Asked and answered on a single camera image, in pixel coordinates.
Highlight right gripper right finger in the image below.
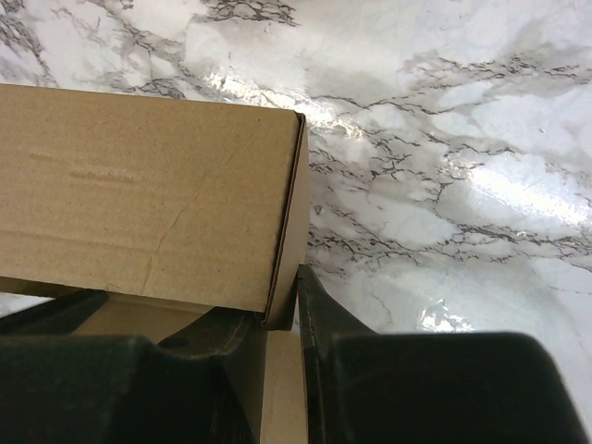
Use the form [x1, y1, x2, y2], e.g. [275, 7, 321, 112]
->
[297, 265, 588, 443]

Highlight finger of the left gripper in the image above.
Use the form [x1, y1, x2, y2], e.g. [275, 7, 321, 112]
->
[1, 290, 108, 336]

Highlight brown cardboard box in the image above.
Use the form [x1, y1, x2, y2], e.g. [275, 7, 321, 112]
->
[0, 82, 311, 444]

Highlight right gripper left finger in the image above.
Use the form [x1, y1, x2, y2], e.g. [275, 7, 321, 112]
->
[1, 309, 266, 443]

